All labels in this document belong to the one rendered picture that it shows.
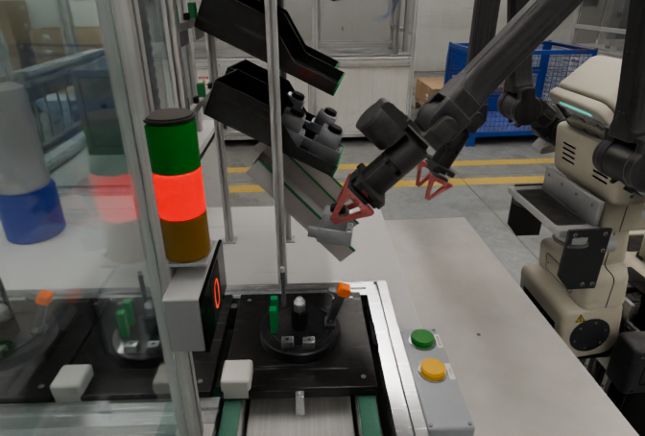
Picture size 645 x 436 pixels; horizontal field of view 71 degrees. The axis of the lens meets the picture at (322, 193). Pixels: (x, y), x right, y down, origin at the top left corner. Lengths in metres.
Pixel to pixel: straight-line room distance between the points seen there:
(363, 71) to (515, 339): 3.98
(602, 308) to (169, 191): 1.12
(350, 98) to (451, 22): 5.20
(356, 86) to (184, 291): 4.40
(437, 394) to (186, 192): 0.50
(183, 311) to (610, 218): 1.00
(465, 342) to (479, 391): 0.13
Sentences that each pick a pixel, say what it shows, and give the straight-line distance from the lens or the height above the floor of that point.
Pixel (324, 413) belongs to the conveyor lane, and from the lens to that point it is 0.79.
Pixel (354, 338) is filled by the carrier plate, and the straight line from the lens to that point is 0.83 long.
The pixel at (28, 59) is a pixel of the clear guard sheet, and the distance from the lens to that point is 0.33.
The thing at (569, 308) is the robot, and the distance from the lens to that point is 1.31.
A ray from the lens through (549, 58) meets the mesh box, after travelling 5.25.
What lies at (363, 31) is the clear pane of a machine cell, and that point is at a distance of 4.75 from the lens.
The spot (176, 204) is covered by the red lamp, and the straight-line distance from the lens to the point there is 0.48.
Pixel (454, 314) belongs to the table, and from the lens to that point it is 1.10.
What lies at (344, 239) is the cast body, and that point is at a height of 1.11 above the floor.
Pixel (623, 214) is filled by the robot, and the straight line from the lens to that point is 1.26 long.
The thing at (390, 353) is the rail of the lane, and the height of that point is 0.96.
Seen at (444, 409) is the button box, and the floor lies 0.96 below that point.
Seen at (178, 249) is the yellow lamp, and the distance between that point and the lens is 0.50.
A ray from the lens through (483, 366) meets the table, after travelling 0.99.
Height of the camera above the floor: 1.53
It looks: 24 degrees down
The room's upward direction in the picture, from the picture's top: straight up
